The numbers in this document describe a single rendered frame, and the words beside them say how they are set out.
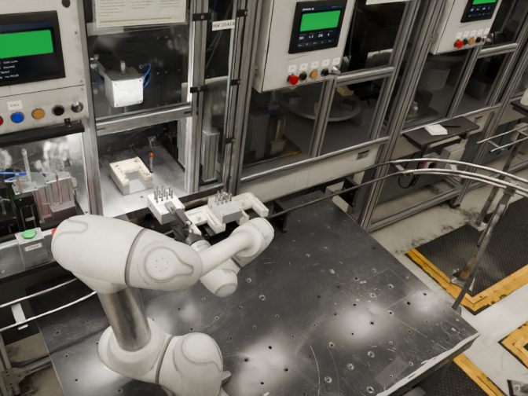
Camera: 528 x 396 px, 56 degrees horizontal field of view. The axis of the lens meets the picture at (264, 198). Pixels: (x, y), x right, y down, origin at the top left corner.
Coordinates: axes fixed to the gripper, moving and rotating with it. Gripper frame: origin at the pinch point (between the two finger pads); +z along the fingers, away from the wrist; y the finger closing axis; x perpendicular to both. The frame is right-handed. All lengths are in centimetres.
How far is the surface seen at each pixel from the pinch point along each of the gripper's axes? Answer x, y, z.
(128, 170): 0.8, -6.9, 39.6
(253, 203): -43.4, -15.9, 7.3
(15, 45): 39, 61, 19
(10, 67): 41, 55, 19
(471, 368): -142, -101, -80
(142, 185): -3.1, -12.7, 34.1
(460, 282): -188, -101, -36
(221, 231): -22.9, -18.4, -0.2
